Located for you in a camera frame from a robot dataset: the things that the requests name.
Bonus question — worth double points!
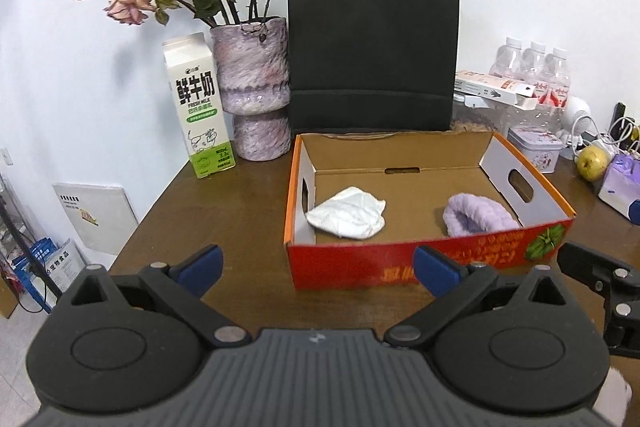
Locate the purple floral tin box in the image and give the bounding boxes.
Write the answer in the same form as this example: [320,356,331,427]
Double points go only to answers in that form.
[507,124,566,174]

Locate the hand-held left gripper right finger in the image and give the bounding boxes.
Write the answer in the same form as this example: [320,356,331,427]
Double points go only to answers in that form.
[384,245,577,351]

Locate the white green milk carton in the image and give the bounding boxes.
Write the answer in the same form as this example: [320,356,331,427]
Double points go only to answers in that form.
[162,33,235,180]

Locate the black tripod stand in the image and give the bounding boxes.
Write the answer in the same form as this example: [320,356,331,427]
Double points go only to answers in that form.
[0,189,63,299]

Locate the orange cardboard box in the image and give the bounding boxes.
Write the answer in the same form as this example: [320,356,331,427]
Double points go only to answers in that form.
[283,130,577,291]

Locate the blue packets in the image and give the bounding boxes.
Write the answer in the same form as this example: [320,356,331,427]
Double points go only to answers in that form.
[12,237,71,314]

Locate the black paper bag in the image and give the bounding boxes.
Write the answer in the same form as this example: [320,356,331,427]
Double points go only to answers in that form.
[286,0,461,135]

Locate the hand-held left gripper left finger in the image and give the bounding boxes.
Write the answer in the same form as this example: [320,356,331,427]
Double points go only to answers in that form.
[59,244,252,351]

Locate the long white carton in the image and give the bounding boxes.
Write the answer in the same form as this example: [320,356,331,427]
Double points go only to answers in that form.
[454,69,537,110]

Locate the white folded cloth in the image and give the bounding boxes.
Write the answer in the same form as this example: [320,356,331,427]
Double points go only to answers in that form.
[306,187,387,240]

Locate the purple fluffy slipper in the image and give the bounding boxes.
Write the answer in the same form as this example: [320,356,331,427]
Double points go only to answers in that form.
[443,193,521,238]

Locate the white cables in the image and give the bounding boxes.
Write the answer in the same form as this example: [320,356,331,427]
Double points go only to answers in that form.
[574,113,640,158]

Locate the white flat box on floor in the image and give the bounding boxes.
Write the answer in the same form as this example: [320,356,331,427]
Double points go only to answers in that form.
[52,182,139,257]

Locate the clear plastic container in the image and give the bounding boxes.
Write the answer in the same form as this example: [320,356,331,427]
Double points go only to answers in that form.
[452,93,517,138]

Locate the purple fuzzy vase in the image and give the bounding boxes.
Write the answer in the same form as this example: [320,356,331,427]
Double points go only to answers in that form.
[210,17,292,161]

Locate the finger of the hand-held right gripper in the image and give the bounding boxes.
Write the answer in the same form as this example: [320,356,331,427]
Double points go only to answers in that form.
[556,242,640,358]

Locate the purple tissue pack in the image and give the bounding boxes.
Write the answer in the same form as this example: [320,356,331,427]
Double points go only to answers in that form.
[597,153,640,226]

